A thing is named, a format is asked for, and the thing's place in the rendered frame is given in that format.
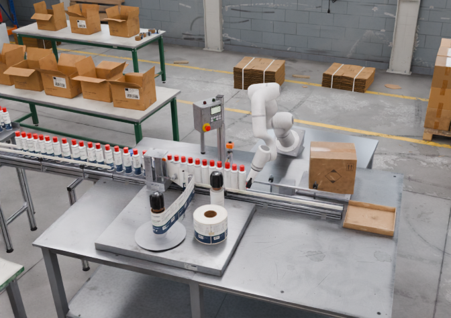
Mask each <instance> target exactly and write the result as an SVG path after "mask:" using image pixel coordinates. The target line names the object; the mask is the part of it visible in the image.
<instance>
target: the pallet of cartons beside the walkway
mask: <svg viewBox="0 0 451 318"><path fill-rule="evenodd" d="M424 128H425V129H424V133H423V141H428V142H431V141H432V137H433V134H435V135H440V136H448V137H451V39H446V38H442V41H441V45H440V48H439V50H438V54H437V57H436V63H435V67H434V74H433V78H432V85H431V89H430V96H429V101H428V107H427V111H426V115H425V122H424Z"/></svg>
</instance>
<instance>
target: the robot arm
mask: <svg viewBox="0 0 451 318"><path fill-rule="evenodd" d="M280 93H281V87H280V85H279V84H277V83H262V84H255V85H250V86H249V87H248V90H247V95H248V98H249V99H250V100H251V110H252V129H253V135H254V137H255V138H259V139H262V140H264V142H265V143H266V146H265V145H259V147H258V149H257V151H256V153H255V156H254V158H253V161H252V163H251V170H250V173H249V175H248V177H247V179H246V181H248V182H247V184H246V187H247V188H249V189H250V187H251V186H252V183H253V182H254V180H255V178H256V177H257V175H258V173H259V172H260V171H261V170H262V169H263V168H264V165H265V164H266V163H267V162H271V161H274V160H276V158H277V148H278V149H279V150H280V151H283V152H290V151H293V150H294V149H295V148H296V147H297V146H298V145H299V136H298V134H297V133H296V132H295V131H293V130H291V128H292V126H293V124H294V117H293V115H292V114H291V113H289V112H278V113H277V111H278V106H277V102H276V101H275V99H276V98H277V97H278V96H279V95H280ZM266 129H273V131H274V134H275V136H276V137H277V138H276V143H275V141H274V139H273V138H272V137H271V136H270V135H269V134H268V133H267V131H266ZM276 145H277V146H276Z"/></svg>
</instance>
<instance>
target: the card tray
mask: <svg viewBox="0 0 451 318"><path fill-rule="evenodd" d="M395 215H396V207H390V206H384V205H377V204H372V203H365V202H360V201H352V200H349V202H348V208H347V212H346V217H345V220H344V223H343V227H345V228H349V229H356V230H360V231H367V232H371V233H378V234H383V235H389V236H393V234H394V228H395Z"/></svg>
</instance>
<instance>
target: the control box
mask: <svg viewBox="0 0 451 318"><path fill-rule="evenodd" d="M212 98H215V97H211V98H208V99H204V100H202V101H198V102H195V103H193V119H194V129H196V130H197V131H198V132H200V133H201V134H203V133H205V132H207V131H206V130H205V126H207V125H209V126H210V127H211V129H210V131H211V130H214V129H217V128H220V127H222V107H221V112H219V113H216V114H213V115H211V111H210V107H213V106H216V105H219V104H221V101H220V100H218V101H215V102H214V103H213V102H212ZM204 101H206V102H207V104H206V105H203V102H204ZM219 114H221V119H220V120H217V121H214V122H211V121H210V117H213V116H215V115H219Z"/></svg>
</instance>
